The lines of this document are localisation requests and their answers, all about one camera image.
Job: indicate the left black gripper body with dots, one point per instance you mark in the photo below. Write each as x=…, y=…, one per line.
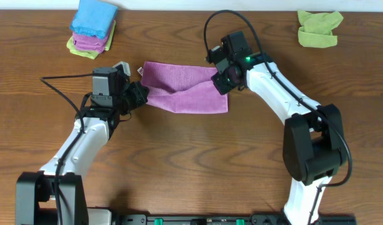
x=138, y=94

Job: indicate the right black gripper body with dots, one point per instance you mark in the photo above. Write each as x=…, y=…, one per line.
x=221, y=82

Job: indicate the purple microfibre cloth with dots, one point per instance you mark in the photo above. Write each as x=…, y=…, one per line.
x=182, y=89

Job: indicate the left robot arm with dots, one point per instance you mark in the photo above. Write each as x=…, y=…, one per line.
x=55, y=193

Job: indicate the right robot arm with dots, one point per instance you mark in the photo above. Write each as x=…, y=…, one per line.
x=315, y=152

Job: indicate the folded purple cloth in stack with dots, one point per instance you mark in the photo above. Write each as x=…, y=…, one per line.
x=93, y=43

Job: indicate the folded green cloth in stack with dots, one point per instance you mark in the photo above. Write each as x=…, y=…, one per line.
x=87, y=54

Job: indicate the folded blue cloth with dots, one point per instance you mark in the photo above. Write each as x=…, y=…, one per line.
x=93, y=18

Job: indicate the crumpled green cloth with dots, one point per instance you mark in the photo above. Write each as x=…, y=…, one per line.
x=315, y=29

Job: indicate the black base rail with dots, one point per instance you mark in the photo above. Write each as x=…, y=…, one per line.
x=256, y=219

